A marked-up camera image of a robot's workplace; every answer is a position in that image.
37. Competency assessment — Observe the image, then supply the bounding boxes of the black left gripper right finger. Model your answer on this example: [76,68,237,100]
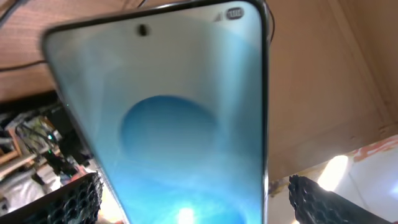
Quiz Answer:
[288,175,391,224]

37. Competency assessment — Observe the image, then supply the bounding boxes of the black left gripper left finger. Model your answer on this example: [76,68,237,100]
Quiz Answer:
[1,172,103,224]

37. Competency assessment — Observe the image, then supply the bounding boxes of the blue Galaxy smartphone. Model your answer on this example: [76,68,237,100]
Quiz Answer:
[41,1,269,224]

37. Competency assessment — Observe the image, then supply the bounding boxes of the black USB charging cable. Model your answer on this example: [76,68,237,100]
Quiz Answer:
[0,0,275,73]

